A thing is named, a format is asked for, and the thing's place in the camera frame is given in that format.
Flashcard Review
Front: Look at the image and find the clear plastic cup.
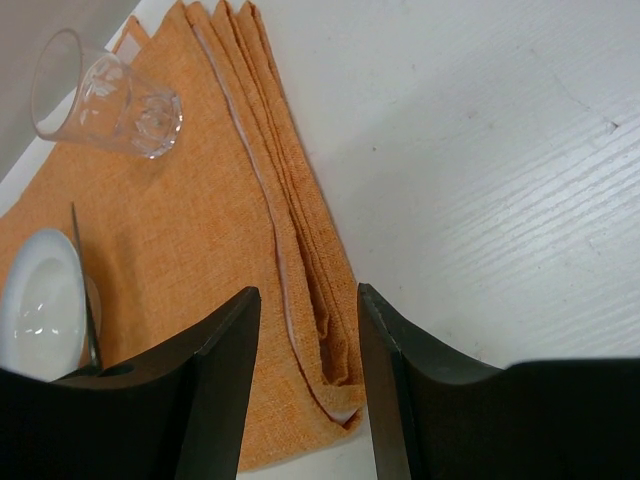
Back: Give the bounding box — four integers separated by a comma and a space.
30, 28, 183, 159

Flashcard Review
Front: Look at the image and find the white paper plate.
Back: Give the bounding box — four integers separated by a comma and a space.
1, 228, 102, 382

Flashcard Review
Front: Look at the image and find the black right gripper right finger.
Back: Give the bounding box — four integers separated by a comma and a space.
358, 284, 639, 479

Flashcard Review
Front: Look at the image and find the orange cloth placemat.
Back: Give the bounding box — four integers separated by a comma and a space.
1, 2, 366, 470

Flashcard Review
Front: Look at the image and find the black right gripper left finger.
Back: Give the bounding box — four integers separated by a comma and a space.
1, 287, 261, 479

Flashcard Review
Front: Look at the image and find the black knife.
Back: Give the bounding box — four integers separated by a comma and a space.
71, 203, 103, 374

